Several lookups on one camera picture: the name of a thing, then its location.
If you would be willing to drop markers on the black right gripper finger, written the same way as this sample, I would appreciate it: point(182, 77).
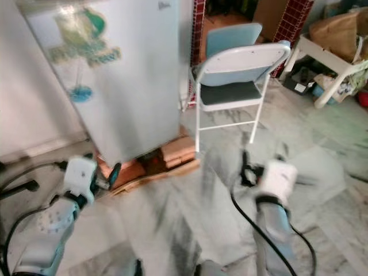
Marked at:
point(245, 167)

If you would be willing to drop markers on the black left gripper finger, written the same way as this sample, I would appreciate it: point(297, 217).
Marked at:
point(114, 173)

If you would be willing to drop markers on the white fridge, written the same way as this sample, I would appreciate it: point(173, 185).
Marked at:
point(138, 86)

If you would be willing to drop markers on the wooden pallet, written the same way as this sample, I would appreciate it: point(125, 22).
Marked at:
point(164, 173)

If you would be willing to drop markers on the orange brick stack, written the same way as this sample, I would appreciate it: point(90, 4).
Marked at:
point(178, 149)

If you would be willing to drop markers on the black tripod stand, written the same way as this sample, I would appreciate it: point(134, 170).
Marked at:
point(29, 186)

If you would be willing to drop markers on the white folding chair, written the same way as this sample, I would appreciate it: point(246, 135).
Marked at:
point(244, 63)

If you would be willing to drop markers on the black box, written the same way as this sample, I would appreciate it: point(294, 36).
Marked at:
point(302, 77)

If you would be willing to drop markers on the light blue chair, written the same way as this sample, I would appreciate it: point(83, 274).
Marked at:
point(233, 37)

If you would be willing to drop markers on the white plastic side table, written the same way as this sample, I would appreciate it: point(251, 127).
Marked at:
point(322, 52)

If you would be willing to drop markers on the red tiled pillar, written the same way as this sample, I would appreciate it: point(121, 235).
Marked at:
point(293, 23)
point(198, 23)

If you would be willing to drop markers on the brown cardboard box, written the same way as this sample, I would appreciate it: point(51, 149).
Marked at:
point(270, 14)

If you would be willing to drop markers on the brown paper bag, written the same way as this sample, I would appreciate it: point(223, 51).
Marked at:
point(336, 34)

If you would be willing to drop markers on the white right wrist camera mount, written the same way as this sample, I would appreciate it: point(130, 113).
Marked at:
point(277, 179)

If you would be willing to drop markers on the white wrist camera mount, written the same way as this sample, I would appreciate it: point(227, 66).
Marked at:
point(277, 179)
point(80, 175)

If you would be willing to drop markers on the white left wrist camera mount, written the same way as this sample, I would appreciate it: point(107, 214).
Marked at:
point(80, 175)

